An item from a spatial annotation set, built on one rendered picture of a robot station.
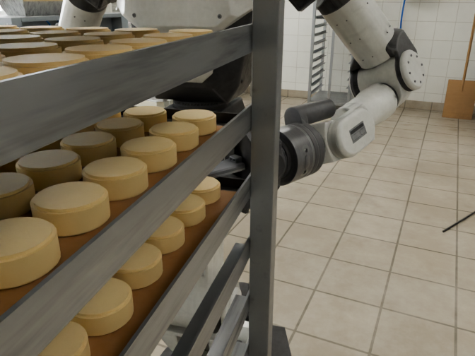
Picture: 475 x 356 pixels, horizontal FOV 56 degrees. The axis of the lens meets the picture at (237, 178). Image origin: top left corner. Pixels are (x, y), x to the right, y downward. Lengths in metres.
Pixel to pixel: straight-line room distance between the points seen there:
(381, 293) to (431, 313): 0.23
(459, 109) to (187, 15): 4.88
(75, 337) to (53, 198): 0.10
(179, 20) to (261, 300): 0.50
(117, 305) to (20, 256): 0.11
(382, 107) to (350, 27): 0.16
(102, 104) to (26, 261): 0.09
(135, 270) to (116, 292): 0.03
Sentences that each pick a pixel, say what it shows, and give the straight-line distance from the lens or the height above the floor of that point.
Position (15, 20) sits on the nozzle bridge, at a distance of 2.41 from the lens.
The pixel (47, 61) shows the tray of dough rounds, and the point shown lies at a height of 1.24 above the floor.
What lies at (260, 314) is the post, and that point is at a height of 0.86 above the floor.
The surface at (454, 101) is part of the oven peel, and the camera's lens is 5.54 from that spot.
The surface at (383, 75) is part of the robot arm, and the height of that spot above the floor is 1.13.
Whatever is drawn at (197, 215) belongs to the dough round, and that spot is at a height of 1.05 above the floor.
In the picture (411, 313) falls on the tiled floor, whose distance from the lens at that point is 2.15.
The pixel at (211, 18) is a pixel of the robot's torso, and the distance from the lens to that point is 0.82.
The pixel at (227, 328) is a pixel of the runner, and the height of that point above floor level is 0.86.
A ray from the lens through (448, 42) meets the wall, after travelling 5.73.
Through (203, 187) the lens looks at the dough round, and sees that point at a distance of 0.53.
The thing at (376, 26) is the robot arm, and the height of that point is 1.22.
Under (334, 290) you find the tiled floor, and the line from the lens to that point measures 2.18.
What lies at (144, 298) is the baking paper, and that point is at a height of 1.04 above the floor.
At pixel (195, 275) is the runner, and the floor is 1.05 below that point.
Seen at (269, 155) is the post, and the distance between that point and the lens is 0.54.
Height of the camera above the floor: 1.28
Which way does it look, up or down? 22 degrees down
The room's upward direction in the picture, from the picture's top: straight up
